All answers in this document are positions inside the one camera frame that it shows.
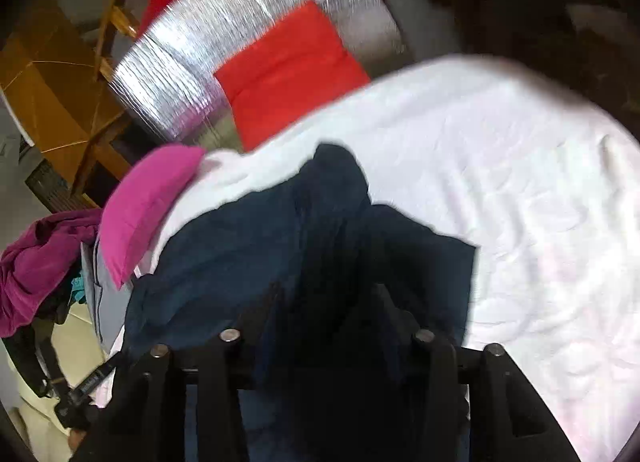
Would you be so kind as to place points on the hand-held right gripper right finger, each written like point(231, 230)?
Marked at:
point(445, 392)

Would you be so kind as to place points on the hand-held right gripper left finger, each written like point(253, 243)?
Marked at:
point(220, 392)

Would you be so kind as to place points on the navy blue padded jacket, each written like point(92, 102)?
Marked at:
point(300, 252)

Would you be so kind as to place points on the black garment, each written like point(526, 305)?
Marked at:
point(30, 362)

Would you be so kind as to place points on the grey garment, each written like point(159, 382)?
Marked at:
point(107, 302)

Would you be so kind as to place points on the teal cloth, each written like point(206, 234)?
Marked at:
point(77, 287)

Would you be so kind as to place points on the magenta blanket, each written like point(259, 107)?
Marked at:
point(30, 262)

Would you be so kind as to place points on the pink pillow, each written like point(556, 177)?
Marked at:
point(145, 202)

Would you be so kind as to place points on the white bed sheet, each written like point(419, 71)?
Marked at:
point(500, 167)

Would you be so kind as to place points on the orange wooden cabinet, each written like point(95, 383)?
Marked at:
point(55, 92)

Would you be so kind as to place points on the silver foil insulation board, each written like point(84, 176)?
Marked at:
point(170, 77)

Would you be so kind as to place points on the red orange cushion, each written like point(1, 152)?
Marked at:
point(290, 72)

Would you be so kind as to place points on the wooden stair railing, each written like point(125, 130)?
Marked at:
point(120, 20)

